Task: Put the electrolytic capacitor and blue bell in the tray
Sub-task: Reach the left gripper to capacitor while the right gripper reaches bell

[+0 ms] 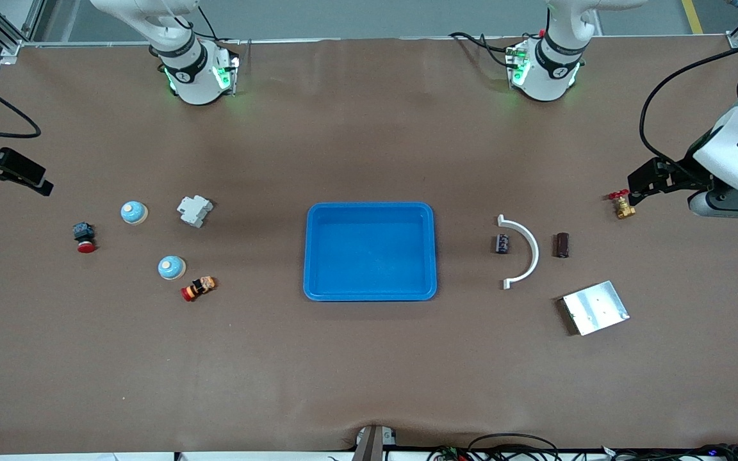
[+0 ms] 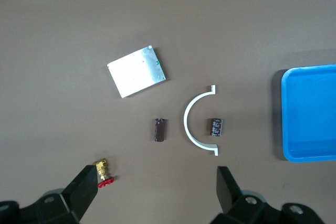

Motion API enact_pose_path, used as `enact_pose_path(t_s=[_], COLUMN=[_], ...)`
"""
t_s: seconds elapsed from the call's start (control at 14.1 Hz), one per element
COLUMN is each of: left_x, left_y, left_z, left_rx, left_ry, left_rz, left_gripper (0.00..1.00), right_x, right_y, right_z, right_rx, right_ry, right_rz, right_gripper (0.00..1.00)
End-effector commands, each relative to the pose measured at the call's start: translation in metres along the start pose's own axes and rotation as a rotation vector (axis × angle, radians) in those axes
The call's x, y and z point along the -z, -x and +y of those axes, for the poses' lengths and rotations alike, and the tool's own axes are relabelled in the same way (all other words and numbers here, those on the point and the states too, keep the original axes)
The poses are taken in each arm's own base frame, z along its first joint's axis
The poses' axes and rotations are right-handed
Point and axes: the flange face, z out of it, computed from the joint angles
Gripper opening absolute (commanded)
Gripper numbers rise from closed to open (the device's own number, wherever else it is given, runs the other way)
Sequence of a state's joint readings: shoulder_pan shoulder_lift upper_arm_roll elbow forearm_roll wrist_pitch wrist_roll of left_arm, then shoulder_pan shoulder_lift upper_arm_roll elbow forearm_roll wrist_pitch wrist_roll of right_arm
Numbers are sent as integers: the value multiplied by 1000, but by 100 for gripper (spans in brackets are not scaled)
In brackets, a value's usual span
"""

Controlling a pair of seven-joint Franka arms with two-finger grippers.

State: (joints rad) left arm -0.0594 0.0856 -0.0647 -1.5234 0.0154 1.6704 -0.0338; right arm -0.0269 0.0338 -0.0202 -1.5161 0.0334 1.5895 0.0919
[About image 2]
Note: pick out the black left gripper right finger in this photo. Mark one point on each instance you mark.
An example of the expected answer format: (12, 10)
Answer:
(228, 195)

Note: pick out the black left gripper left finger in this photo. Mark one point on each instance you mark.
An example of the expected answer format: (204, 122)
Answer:
(84, 190)

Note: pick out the small black connector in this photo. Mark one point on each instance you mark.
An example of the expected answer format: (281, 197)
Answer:
(216, 127)

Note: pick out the plain brown electrolytic capacitor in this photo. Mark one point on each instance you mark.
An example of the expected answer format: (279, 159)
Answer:
(159, 130)

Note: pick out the blue plastic tray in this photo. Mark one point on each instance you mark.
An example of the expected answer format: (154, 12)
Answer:
(309, 113)

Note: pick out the silver metal plate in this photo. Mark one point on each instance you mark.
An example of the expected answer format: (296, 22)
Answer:
(136, 72)

